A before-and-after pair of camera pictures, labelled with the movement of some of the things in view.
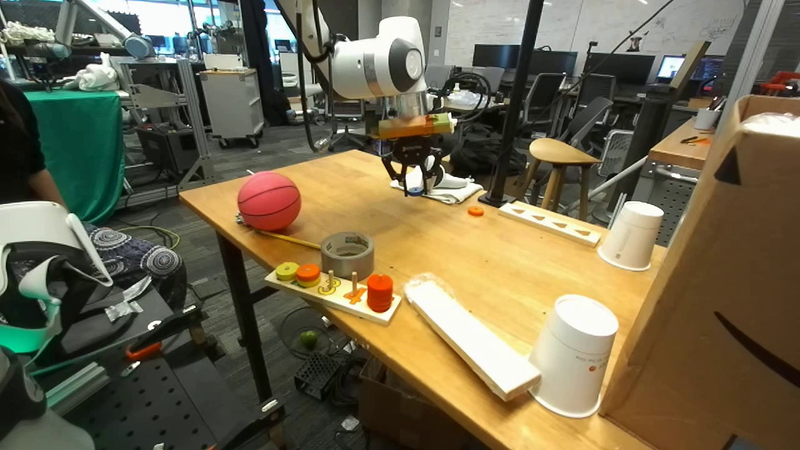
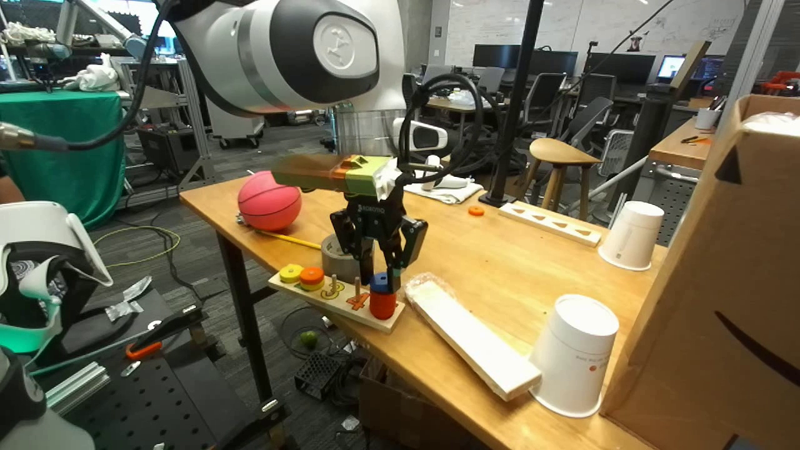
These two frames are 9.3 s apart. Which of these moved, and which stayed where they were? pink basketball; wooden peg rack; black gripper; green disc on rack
Moved: black gripper
Stayed: green disc on rack; pink basketball; wooden peg rack
